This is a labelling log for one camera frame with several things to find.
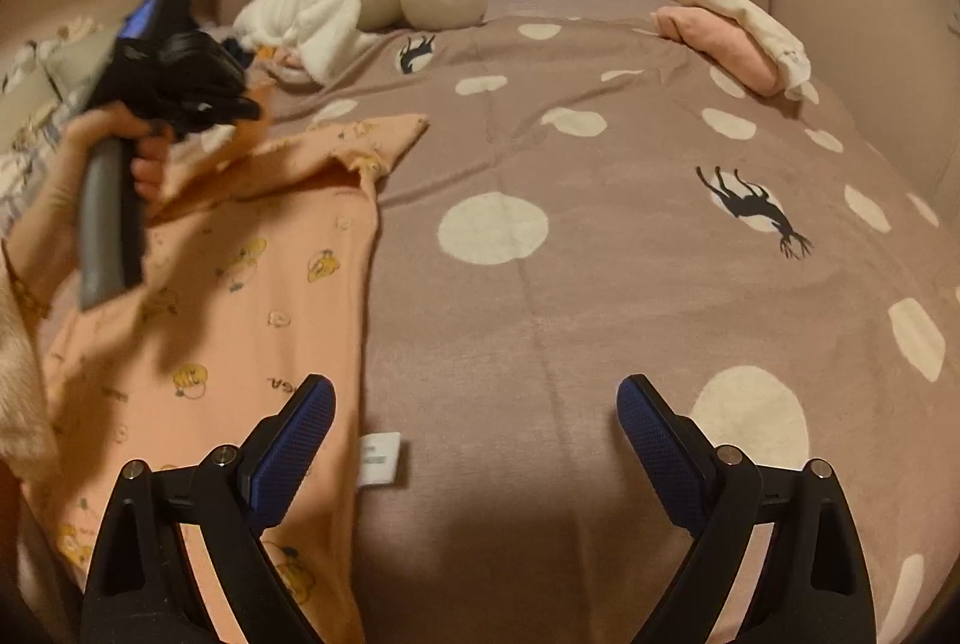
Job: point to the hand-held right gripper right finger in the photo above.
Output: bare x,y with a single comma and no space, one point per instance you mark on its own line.
652,441

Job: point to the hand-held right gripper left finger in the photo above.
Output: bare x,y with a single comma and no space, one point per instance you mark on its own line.
296,441

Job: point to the mauve polka dot blanket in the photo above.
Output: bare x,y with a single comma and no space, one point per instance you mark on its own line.
600,239

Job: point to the navy blue cloth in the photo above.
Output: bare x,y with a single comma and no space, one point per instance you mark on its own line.
234,47

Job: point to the beige pillow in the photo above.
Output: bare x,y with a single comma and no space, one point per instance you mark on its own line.
71,60

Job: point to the orange printed baby garment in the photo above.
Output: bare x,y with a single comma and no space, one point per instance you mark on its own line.
262,314

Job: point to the person's left hand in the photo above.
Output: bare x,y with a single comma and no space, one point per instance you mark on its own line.
154,164

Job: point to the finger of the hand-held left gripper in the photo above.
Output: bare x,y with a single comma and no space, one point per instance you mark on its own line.
217,113
210,62

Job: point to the pile of plaid clothes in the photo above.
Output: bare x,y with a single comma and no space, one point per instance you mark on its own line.
30,156

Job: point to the folded cream cloth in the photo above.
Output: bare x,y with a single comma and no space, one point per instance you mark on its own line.
750,10

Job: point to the person's left forearm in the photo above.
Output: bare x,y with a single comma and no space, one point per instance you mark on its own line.
37,254

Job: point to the folded pink cloth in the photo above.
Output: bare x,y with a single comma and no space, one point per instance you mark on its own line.
720,40

